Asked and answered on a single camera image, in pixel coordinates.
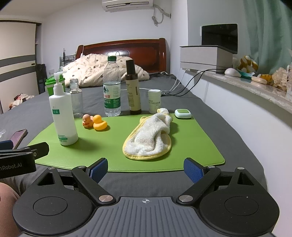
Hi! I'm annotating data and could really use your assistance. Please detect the red wooden headboard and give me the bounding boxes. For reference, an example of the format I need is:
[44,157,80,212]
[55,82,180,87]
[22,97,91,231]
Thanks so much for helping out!
[76,38,167,73]

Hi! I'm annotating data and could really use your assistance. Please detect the black cable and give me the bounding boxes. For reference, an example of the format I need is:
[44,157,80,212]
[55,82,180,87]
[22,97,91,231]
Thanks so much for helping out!
[161,69,209,96]

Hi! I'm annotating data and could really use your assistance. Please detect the small white bottle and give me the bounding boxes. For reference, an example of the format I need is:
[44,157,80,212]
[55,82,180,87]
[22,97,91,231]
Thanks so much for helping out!
[147,89,162,114]

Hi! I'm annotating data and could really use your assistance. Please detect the white wardrobe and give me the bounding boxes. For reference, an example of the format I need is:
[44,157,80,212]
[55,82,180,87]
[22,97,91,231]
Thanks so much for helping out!
[0,19,41,114]

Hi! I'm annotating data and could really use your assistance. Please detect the green curtain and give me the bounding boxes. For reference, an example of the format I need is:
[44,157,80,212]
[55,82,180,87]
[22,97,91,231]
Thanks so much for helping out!
[243,0,292,77]

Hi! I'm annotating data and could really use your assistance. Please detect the window sill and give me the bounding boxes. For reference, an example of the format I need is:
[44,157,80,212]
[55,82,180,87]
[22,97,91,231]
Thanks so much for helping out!
[182,66,292,128]

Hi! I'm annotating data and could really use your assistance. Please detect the round beige compact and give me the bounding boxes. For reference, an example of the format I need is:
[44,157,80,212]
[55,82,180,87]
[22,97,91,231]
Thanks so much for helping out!
[251,76,267,85]

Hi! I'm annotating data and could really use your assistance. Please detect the orange duck toy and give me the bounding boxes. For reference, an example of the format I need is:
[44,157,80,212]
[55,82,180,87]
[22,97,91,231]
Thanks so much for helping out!
[82,114,94,129]

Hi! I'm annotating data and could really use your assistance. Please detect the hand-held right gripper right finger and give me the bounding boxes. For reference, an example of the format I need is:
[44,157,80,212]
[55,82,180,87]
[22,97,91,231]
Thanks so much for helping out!
[177,157,260,203]

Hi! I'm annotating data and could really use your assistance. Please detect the white and yellow plush toy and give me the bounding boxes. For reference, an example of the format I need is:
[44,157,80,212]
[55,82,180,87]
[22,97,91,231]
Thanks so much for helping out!
[237,55,259,73]

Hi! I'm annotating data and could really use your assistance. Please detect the yellow rubber duck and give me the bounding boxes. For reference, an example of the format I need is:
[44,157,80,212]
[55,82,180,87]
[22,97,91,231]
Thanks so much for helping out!
[92,114,108,131]

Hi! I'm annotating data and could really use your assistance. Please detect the brown spray bottle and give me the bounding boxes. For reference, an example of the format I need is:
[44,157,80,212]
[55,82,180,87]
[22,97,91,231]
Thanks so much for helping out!
[125,59,142,115]

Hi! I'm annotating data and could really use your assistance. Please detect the green mat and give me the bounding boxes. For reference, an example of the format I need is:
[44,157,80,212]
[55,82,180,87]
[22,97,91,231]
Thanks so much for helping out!
[27,113,226,172]

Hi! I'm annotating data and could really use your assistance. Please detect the white pump bottle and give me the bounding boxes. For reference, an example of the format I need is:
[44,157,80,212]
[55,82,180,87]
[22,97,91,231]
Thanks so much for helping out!
[48,71,79,146]

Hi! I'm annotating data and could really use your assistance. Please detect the white towel with yellow edge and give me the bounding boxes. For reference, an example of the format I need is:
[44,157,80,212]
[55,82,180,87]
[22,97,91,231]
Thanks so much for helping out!
[122,108,172,160]

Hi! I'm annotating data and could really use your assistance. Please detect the small green and white box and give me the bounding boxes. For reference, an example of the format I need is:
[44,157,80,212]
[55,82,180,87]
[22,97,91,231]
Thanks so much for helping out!
[174,109,192,119]

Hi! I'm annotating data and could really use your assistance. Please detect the beige crumpled object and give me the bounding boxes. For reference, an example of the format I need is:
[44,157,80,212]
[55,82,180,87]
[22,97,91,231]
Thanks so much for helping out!
[272,67,292,92]

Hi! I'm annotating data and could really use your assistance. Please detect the white air conditioner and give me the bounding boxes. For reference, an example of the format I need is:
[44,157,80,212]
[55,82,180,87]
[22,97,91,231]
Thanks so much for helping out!
[101,0,154,11]

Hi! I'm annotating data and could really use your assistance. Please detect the person's leg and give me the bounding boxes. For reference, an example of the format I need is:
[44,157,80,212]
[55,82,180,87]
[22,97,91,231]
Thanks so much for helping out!
[0,182,20,207]

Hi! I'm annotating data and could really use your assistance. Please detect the green tumbler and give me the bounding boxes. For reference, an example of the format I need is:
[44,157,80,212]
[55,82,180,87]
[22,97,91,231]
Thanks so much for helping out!
[45,75,65,97]

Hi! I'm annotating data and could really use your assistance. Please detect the cream patterned duvet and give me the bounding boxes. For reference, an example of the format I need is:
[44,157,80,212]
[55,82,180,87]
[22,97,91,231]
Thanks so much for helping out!
[61,53,150,88]

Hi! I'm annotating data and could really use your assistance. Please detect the dark bag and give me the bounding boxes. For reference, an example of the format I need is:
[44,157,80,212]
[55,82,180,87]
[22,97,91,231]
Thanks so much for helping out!
[36,64,47,95]

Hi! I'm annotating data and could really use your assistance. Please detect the black wire rack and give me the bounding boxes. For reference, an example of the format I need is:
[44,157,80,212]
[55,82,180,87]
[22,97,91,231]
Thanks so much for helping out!
[59,48,78,69]

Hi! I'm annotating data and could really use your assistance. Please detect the white computer mouse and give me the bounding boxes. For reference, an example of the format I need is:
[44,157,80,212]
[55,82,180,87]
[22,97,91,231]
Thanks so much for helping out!
[224,68,240,77]

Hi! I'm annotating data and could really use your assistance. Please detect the smartphone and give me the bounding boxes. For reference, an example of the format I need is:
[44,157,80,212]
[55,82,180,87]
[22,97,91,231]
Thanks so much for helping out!
[9,129,28,149]

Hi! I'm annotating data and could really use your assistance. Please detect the small clear glass bottle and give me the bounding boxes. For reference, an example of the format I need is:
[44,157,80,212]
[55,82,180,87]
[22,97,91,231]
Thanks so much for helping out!
[69,78,84,118]

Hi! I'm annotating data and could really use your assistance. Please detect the white charging cable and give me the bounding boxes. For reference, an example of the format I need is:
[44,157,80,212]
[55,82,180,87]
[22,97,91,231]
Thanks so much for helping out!
[139,67,190,92]

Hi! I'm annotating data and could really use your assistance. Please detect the clear plastic water bottle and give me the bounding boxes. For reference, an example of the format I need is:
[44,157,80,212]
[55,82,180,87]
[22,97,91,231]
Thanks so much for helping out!
[103,56,122,117]

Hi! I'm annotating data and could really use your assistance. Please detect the black monitor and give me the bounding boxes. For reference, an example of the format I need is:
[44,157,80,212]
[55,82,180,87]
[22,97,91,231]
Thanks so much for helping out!
[201,23,238,55]

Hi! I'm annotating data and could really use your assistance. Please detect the air conditioner hose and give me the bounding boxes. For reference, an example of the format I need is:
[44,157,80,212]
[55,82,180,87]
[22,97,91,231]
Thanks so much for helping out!
[152,5,171,26]

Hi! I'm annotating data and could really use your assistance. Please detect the pile of clothes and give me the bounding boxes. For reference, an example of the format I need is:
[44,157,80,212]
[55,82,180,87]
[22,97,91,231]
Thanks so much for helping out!
[11,93,34,107]

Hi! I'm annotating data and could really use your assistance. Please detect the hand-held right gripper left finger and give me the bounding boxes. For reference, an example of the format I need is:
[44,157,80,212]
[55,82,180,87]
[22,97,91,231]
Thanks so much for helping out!
[36,158,117,204]

